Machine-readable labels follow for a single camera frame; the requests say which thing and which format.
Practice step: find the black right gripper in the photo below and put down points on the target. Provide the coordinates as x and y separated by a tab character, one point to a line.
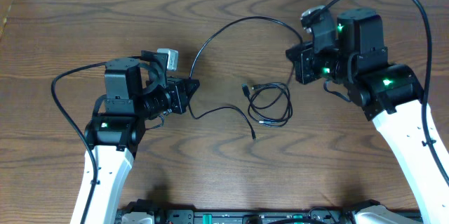
303	62

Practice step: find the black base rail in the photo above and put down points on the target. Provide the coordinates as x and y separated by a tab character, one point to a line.
370	211

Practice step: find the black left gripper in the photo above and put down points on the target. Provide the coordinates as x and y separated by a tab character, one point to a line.
178	95

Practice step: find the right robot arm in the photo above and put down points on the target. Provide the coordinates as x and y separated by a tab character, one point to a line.
349	50

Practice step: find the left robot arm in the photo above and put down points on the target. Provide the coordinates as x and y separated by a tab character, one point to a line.
135	92

